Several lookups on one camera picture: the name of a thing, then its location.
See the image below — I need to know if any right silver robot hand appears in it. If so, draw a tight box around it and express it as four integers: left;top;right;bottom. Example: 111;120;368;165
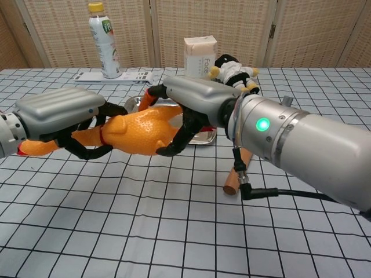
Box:
147;76;243;157

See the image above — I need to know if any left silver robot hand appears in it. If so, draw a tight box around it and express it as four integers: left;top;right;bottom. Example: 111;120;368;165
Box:
14;87;129;161

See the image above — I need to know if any orange rubber chicken toy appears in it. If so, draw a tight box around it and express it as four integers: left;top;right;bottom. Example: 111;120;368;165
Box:
17;89;186;158

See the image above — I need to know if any stainless steel rectangular tray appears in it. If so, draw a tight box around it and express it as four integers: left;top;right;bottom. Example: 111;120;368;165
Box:
125;96;218;145

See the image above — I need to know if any facial tissue pack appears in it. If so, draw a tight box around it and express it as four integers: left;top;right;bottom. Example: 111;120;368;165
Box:
183;35;218;79

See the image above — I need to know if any black white plush doll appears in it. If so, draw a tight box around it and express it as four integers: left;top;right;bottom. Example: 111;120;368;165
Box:
207;54;260;94

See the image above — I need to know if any white power strip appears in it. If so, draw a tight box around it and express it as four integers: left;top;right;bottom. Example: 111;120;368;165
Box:
74;71;154;86

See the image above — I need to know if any woven folding screen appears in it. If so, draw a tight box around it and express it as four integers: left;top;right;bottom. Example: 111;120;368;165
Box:
0;0;371;70

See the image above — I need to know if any yellow capped drink bottle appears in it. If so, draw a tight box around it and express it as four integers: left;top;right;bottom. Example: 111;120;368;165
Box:
88;2;123;79

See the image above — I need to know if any wooden rolling pin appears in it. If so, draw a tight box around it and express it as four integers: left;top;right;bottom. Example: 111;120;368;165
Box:
223;148;253;196

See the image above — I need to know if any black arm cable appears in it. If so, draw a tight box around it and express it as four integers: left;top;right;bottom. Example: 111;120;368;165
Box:
231;146;371;224

